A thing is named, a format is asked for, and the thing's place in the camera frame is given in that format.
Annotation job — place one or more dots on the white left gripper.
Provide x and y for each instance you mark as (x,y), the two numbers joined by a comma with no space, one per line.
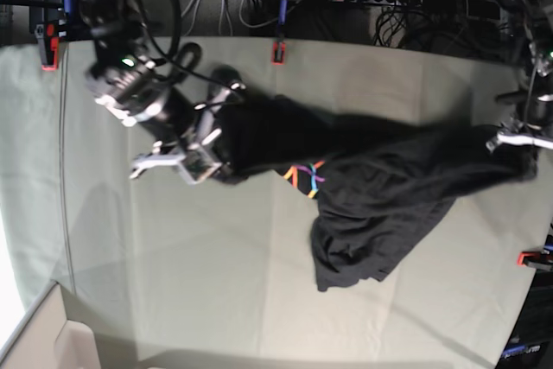
(518,134)

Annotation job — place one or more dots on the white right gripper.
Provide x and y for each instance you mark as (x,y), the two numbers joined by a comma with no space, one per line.
(189,137)

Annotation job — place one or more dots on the black t-shirt with colourful logo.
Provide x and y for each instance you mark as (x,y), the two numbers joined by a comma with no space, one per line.
(380,186)

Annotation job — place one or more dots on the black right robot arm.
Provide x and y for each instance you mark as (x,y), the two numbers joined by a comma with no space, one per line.
(165,95)

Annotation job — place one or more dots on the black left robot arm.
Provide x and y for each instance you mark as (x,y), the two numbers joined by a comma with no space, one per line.
(531,121)

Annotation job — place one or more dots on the red black clamp right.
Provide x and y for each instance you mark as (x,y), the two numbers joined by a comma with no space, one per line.
(537,260)

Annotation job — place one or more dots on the red black clamp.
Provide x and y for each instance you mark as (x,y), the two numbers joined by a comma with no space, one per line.
(47,38)
(537,260)
(278,53)

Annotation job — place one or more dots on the red black clamp middle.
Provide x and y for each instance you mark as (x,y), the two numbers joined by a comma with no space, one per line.
(278,53)

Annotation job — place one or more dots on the red black clamp left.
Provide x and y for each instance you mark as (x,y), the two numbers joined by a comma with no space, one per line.
(47,38)

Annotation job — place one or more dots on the white box corner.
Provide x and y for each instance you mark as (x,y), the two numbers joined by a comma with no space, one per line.
(47,338)

